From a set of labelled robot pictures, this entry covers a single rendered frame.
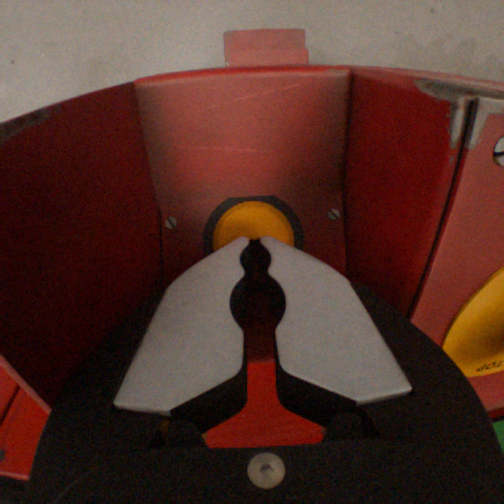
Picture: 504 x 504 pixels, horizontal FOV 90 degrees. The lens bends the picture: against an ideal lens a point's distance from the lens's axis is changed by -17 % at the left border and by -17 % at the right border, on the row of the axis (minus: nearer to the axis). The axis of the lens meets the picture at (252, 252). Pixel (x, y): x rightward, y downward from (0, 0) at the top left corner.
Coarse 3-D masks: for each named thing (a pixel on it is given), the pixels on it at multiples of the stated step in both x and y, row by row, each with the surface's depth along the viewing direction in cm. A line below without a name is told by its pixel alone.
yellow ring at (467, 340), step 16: (496, 272) 7; (480, 288) 8; (496, 288) 8; (464, 304) 8; (480, 304) 8; (496, 304) 8; (464, 320) 8; (480, 320) 8; (496, 320) 8; (448, 336) 9; (464, 336) 9; (480, 336) 9; (496, 336) 9; (448, 352) 9; (464, 352) 9; (480, 352) 10; (496, 352) 10; (464, 368) 10; (480, 368) 10; (496, 368) 10
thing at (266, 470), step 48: (192, 432) 5; (336, 432) 5; (96, 480) 4; (144, 480) 4; (192, 480) 4; (240, 480) 4; (288, 480) 4; (336, 480) 4; (384, 480) 4; (432, 480) 4; (480, 480) 3
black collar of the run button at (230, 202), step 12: (228, 204) 14; (276, 204) 14; (216, 216) 14; (288, 216) 14; (204, 228) 14; (300, 228) 14; (204, 240) 14; (300, 240) 14; (204, 252) 14; (252, 288) 14; (264, 288) 14
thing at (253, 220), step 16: (240, 208) 14; (256, 208) 14; (272, 208) 14; (224, 224) 14; (240, 224) 14; (256, 224) 14; (272, 224) 14; (288, 224) 14; (224, 240) 14; (288, 240) 14; (256, 272) 14
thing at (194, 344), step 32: (224, 256) 11; (192, 288) 9; (224, 288) 9; (160, 320) 8; (192, 320) 8; (224, 320) 8; (160, 352) 7; (192, 352) 7; (224, 352) 7; (128, 384) 6; (160, 384) 6; (192, 384) 6; (224, 384) 6; (192, 416) 6; (224, 416) 7
